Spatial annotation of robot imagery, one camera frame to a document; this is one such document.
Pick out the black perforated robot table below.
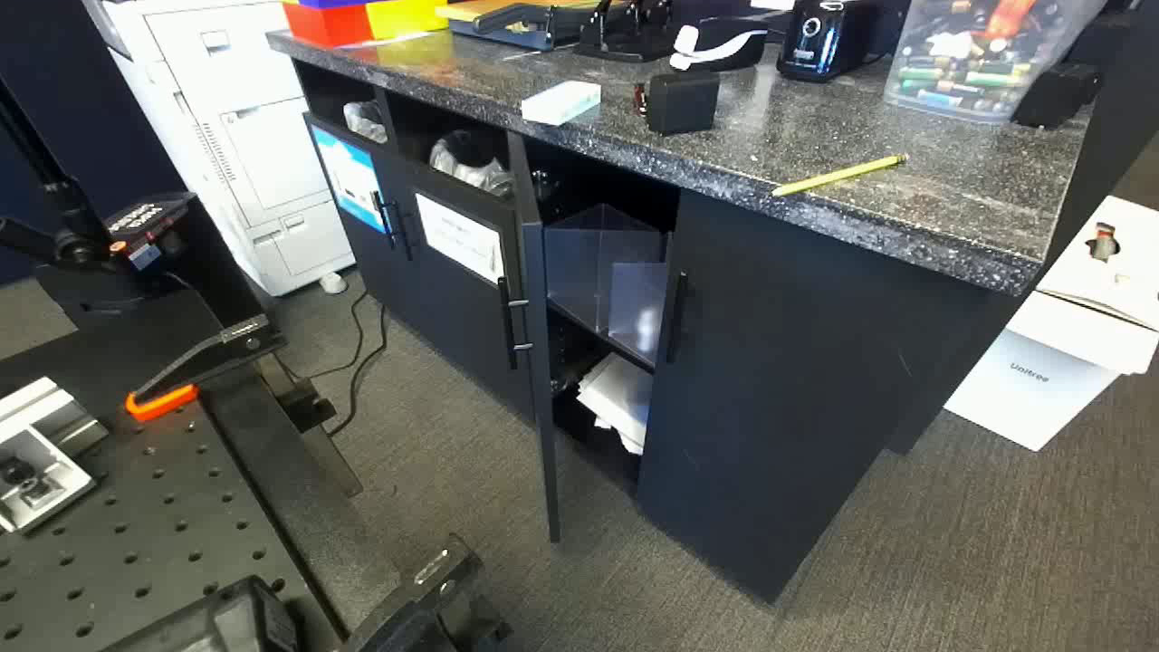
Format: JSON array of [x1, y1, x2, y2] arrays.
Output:
[[0, 360, 486, 652]]

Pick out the white filing cabinet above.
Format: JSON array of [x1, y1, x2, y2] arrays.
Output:
[[82, 0, 353, 297]]

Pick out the yellow plastic bin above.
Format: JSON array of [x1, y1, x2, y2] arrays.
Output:
[[365, 0, 445, 40]]

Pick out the black cabinet with granite top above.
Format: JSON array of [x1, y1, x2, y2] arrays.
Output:
[[265, 24, 1097, 606]]

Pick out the black floor cable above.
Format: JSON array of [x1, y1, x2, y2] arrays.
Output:
[[316, 283, 393, 441]]

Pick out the clear plastic storage bin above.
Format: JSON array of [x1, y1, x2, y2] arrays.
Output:
[[885, 0, 1109, 123]]

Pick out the orange handled clamp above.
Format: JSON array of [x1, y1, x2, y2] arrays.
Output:
[[122, 384, 199, 425]]

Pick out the blue white label sheet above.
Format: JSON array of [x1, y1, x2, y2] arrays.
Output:
[[311, 128, 386, 232]]

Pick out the white paper label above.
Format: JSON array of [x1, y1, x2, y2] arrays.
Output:
[[417, 195, 504, 283]]

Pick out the white cardboard box with penguin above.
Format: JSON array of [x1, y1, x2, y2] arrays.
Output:
[[946, 195, 1159, 454]]

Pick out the black electronic device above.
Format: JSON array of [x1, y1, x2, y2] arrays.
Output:
[[779, 0, 876, 85]]

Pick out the black camera stand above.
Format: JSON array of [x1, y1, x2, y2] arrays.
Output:
[[0, 85, 262, 325]]

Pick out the black cabinet door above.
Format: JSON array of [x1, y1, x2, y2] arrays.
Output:
[[638, 191, 1000, 603], [507, 134, 561, 544]]

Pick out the yellow pencil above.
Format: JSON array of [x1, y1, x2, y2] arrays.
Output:
[[771, 156, 909, 200]]

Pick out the white flat box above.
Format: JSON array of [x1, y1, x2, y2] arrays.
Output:
[[521, 81, 602, 128]]

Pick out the small black box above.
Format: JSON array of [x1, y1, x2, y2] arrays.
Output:
[[644, 72, 718, 134]]

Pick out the red plastic bin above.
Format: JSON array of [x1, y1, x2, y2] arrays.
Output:
[[281, 0, 369, 49]]

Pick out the silver metal bracket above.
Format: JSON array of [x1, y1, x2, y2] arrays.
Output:
[[0, 378, 108, 532]]

